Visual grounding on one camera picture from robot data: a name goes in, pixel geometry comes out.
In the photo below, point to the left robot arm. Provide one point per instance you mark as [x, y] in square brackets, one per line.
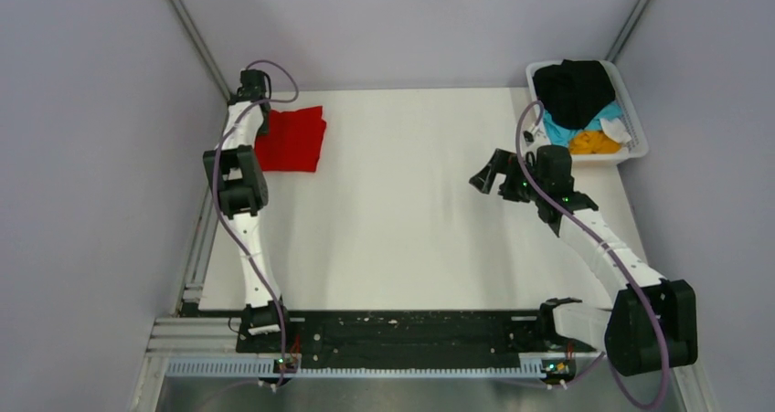
[239, 192]

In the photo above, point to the yellow t shirt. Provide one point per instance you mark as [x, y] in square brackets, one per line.
[589, 143]

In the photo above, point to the white cloth in basket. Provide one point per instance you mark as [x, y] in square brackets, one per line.
[615, 130]

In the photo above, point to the white cable duct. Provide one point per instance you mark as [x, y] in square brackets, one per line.
[228, 368]

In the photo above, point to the right aluminium corner post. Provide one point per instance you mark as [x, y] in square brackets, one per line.
[628, 28]

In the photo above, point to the left aluminium corner post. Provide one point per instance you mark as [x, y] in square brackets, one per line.
[199, 44]

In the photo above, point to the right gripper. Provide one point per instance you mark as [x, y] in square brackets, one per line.
[503, 162]

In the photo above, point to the black t shirt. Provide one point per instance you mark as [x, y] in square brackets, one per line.
[574, 91]

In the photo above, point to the light blue t shirt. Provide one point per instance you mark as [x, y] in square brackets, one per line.
[556, 132]

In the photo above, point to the aluminium corner post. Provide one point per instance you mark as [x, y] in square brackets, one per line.
[628, 28]
[199, 44]

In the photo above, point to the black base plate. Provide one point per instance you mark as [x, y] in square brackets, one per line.
[405, 340]

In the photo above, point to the white plastic basket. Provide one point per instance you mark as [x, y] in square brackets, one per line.
[636, 148]

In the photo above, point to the aluminium frame rail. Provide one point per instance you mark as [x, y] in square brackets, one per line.
[183, 331]

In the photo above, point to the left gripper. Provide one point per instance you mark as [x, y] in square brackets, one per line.
[263, 129]

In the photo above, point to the red t shirt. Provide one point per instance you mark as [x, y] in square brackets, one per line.
[294, 141]

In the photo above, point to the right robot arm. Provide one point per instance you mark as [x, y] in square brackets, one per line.
[651, 323]

